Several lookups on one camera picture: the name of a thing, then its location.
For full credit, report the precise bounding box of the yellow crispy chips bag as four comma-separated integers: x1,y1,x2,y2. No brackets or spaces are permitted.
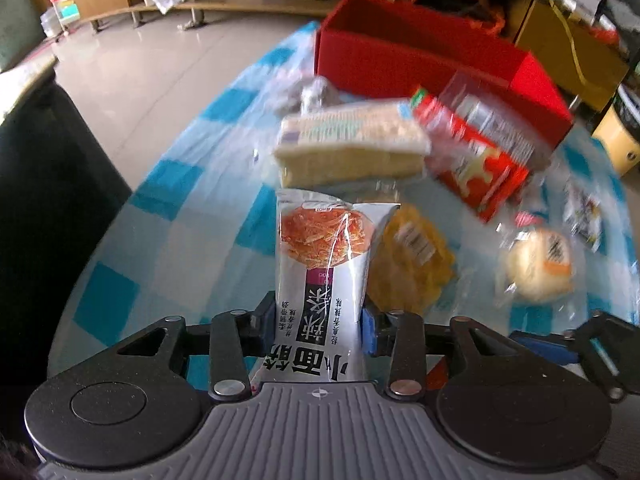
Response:
367,204,456,315

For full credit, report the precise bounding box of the round bun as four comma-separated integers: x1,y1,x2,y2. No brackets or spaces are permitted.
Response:
496,212,577,304

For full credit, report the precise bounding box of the white noodle snack packet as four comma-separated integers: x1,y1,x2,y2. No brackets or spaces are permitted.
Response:
250,188,399,389

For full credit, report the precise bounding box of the small white snack packet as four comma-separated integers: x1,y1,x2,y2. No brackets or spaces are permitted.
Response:
563,179,602,252

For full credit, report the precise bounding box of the yellow wafer cracker pack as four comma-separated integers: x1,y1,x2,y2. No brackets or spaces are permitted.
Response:
273,100,431,188

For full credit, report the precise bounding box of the red biscuit snack box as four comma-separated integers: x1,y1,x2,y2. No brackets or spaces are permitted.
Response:
410,73,552,222

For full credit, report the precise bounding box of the silver foil snack packet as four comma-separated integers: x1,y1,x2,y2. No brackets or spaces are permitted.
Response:
265,76,345,117

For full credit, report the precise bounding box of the blue white checkered tablecloth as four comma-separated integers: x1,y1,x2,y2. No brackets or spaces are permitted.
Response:
48,24,639,374

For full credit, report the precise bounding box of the yellow trash bin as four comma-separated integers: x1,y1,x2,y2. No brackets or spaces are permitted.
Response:
592,84,640,176

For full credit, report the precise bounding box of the dark chair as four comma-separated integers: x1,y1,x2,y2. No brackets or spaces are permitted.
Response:
0,77,131,442

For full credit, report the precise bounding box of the red storage box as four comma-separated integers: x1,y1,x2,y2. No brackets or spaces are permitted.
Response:
314,0,573,146

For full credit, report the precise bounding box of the yellow cable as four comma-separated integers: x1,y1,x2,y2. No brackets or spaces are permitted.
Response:
544,0,587,86

